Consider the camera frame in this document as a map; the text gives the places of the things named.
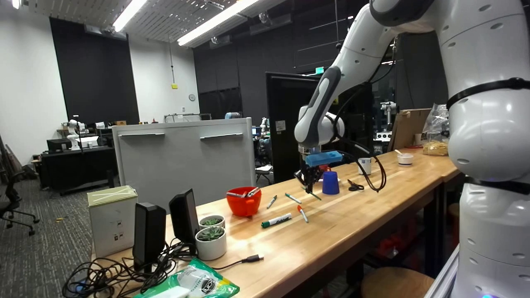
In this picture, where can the blue cup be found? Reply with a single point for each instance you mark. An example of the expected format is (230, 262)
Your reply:
(330, 183)

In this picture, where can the cardboard sheet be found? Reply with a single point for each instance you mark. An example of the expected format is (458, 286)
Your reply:
(408, 128)

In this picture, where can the white box with green top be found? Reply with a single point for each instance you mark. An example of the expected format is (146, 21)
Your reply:
(112, 221)

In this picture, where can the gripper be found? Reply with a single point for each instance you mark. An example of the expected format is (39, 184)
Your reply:
(312, 170)

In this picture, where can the wide red cup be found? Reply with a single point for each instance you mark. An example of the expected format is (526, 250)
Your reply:
(244, 205)

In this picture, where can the small paper cup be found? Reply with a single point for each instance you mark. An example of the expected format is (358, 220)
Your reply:
(418, 139)

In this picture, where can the black speaker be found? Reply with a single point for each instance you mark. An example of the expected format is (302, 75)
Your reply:
(184, 217)
(149, 234)

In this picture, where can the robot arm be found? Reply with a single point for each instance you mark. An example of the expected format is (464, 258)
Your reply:
(484, 124)

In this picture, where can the large succulent in white pot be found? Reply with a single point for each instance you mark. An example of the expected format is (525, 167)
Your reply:
(211, 244)

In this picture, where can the clear bag of snacks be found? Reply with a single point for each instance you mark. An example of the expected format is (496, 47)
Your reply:
(435, 132)

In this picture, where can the thick green marker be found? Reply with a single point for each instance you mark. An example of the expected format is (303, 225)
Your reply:
(276, 220)

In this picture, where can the small red cup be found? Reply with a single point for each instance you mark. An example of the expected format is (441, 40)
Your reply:
(324, 168)

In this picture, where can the white mug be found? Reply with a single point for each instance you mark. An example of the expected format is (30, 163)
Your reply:
(364, 166)

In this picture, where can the ceiling light strip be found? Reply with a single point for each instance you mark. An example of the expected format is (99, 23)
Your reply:
(219, 20)
(128, 14)

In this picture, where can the small succulent in white pot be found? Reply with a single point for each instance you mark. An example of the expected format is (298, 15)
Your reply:
(212, 222)

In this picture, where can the black office chair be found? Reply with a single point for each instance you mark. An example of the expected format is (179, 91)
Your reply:
(12, 203)

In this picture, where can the black desk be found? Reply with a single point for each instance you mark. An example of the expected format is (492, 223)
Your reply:
(76, 167)

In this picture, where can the grey marker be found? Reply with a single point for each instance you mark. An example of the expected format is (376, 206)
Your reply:
(253, 191)
(236, 194)

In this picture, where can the green pencil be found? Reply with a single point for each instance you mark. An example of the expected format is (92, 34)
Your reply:
(313, 194)

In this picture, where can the green capped pen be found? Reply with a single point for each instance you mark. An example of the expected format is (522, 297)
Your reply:
(293, 198)

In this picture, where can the thin grey pen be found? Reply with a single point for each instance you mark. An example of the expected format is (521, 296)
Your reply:
(271, 202)

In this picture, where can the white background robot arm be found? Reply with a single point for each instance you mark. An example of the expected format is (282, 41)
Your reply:
(74, 132)

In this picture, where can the black scissors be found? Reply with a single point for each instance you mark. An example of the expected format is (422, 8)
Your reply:
(354, 186)

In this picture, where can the green exit sign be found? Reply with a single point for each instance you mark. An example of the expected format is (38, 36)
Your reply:
(319, 70)

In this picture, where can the round wooden stool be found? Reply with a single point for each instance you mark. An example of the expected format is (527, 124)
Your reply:
(395, 283)

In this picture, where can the grey partition panel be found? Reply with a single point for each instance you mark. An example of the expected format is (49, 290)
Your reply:
(182, 161)

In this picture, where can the white bowl with spoon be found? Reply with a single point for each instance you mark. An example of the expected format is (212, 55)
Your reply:
(405, 159)

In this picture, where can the green packet of wipes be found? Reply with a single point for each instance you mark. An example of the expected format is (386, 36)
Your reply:
(198, 281)

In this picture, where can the red capped marker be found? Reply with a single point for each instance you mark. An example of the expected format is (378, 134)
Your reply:
(303, 214)

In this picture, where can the black monitor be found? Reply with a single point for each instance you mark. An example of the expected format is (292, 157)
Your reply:
(58, 145)

